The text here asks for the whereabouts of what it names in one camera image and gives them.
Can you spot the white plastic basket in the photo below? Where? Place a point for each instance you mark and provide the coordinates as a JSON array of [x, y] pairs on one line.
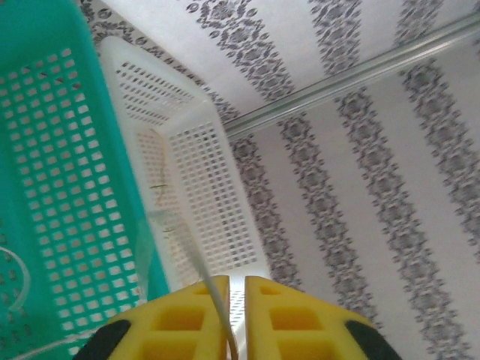
[[210, 180]]

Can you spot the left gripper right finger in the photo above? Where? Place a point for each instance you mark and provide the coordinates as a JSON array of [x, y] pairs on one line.
[[300, 326]]

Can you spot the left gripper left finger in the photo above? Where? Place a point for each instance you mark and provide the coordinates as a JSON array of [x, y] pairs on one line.
[[176, 322]]

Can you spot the teal plastic basket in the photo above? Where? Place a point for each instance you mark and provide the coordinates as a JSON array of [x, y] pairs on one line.
[[56, 168]]

